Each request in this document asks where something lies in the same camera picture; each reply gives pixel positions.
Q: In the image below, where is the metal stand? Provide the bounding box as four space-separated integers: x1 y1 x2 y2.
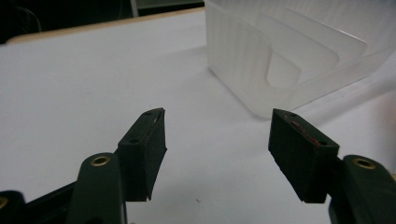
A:
129 0 140 18

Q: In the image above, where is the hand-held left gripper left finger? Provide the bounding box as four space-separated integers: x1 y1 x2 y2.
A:
65 107 168 224

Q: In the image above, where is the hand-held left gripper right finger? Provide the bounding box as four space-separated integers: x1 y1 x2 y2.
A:
267 107 396 224

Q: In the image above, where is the translucent white plastic rack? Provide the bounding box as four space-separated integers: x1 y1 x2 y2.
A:
204 0 396 119

